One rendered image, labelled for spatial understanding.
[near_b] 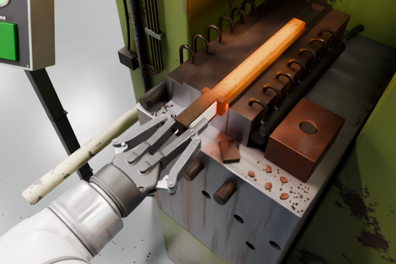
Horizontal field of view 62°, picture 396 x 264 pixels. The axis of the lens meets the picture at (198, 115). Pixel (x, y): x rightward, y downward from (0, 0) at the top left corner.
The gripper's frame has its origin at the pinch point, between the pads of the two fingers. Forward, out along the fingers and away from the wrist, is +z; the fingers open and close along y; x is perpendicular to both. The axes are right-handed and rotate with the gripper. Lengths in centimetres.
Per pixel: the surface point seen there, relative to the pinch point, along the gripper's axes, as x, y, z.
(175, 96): -6.0, -10.2, 5.2
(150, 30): -5.3, -29.8, 17.7
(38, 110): -99, -130, 12
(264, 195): -8.9, 15.3, -0.8
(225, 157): -7.0, 6.2, 0.1
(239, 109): -0.6, 4.5, 6.0
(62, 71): -99, -148, 41
